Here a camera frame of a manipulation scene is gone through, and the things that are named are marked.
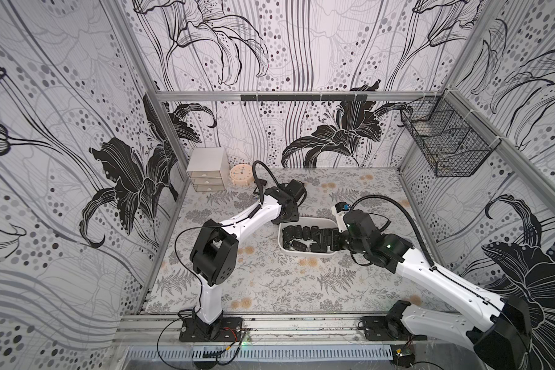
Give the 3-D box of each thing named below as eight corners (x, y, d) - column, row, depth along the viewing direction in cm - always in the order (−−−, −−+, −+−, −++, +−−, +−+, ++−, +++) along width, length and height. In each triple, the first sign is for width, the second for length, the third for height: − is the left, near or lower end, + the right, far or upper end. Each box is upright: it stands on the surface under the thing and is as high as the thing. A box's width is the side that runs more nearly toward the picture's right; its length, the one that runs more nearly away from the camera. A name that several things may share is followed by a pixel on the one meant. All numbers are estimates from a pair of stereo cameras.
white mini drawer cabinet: (193, 192, 112) (183, 173, 101) (201, 167, 123) (193, 147, 113) (226, 192, 112) (219, 173, 101) (231, 167, 123) (226, 147, 113)
